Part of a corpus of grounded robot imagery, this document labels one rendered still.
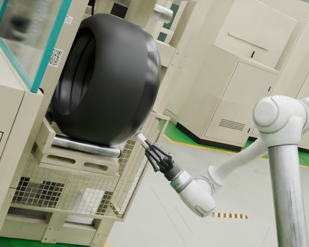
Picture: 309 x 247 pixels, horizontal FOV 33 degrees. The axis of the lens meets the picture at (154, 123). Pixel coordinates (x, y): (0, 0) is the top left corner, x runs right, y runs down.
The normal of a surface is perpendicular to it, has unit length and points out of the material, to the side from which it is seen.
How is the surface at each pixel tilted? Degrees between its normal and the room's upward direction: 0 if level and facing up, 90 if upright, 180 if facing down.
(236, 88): 90
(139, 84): 71
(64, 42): 90
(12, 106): 90
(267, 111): 85
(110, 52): 63
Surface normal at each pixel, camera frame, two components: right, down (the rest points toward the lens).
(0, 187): 0.43, 0.40
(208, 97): -0.74, -0.15
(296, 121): 0.74, -0.06
